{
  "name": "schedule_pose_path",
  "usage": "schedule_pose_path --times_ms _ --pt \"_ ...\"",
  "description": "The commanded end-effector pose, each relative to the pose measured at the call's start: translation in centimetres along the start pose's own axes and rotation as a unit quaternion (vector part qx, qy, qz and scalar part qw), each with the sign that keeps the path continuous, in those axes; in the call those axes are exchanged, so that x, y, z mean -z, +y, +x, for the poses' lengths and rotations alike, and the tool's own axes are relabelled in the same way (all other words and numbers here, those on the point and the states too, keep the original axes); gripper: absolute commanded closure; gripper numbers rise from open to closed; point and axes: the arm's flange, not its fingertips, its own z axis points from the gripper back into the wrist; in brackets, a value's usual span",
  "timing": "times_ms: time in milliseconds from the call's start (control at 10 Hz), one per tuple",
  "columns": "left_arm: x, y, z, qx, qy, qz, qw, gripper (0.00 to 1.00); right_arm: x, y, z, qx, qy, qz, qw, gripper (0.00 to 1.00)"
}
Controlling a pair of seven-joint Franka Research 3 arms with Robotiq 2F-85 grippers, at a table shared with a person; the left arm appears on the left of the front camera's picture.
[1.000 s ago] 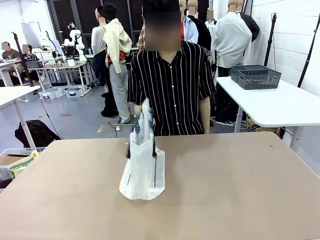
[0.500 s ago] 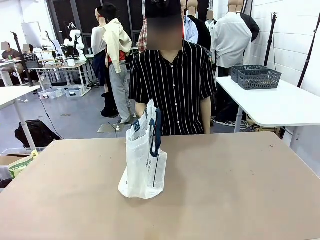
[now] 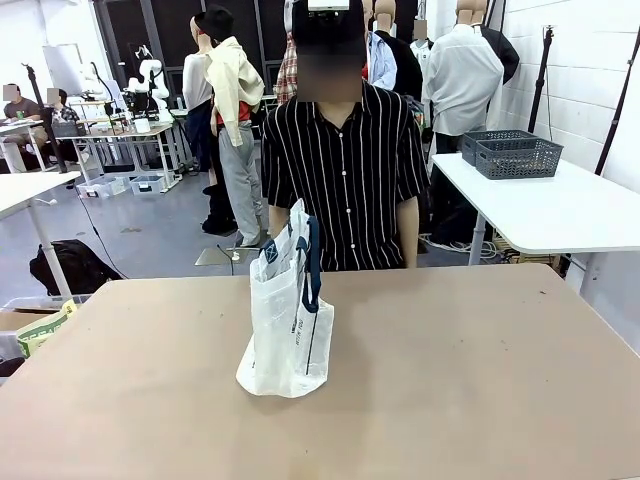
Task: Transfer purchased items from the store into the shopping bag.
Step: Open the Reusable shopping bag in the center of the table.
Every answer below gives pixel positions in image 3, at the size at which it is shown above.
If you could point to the white translucent shopping bag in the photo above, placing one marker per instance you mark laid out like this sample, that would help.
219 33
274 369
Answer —
280 350

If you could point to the person's left forearm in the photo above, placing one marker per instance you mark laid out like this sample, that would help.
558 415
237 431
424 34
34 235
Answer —
409 235

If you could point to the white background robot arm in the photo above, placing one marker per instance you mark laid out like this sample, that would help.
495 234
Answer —
150 85

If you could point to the person's right forearm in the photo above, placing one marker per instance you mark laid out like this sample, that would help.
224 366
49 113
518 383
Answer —
278 225

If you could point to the black white-striped shirt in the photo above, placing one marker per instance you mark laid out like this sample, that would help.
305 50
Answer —
350 175

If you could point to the mannequin with cream jacket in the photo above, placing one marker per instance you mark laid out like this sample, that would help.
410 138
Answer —
235 100

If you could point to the mannequin with plaid shirt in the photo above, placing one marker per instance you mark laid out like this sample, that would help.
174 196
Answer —
286 75

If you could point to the clear floor storage bin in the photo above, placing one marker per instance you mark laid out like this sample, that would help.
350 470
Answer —
148 184
102 186

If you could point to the dark grey empty basket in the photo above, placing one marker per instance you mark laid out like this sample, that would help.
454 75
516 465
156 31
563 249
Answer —
480 140

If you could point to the mannequin with blue shirt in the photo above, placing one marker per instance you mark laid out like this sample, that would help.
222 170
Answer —
380 60

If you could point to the mannequin with black jacket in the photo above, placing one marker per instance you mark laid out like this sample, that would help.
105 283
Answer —
405 65

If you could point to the mannequin with white top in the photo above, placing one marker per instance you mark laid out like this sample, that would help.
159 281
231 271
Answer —
196 85

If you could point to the black cap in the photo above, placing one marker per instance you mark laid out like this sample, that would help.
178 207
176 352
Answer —
327 37

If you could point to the dark grey basket with goods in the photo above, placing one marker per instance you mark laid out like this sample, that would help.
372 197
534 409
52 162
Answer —
517 160

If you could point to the mannequin with white shirt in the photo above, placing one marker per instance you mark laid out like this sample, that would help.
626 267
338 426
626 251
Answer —
462 80

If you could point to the wooden top desk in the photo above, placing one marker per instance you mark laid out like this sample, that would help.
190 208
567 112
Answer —
125 131

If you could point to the large white table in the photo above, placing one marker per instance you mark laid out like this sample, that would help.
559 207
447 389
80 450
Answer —
545 210

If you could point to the black backpack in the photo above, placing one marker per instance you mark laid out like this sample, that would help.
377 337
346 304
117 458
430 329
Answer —
70 265

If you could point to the black hanging cloth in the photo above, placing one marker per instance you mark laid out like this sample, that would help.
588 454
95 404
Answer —
505 52

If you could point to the black light stand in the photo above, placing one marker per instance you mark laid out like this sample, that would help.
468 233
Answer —
540 85

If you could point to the seated person in dark top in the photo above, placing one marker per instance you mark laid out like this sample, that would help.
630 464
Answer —
62 112

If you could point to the green and white sack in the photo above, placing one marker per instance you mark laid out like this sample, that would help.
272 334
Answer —
42 332

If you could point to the small white table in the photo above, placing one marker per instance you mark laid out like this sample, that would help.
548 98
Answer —
25 192

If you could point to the black tripod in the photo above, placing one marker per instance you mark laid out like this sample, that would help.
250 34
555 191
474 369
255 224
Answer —
45 120

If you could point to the whiteboard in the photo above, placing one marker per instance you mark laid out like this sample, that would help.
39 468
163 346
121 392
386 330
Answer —
62 70

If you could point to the cardboard box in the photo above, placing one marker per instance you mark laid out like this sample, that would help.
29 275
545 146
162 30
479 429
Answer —
15 319

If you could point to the slanted black pole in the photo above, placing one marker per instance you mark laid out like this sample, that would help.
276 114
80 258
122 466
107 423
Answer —
617 115

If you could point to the metal mannequin base plate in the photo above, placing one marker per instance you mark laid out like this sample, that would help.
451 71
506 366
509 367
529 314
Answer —
210 257

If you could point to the white head-mounted camera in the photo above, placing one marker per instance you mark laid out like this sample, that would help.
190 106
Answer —
328 4

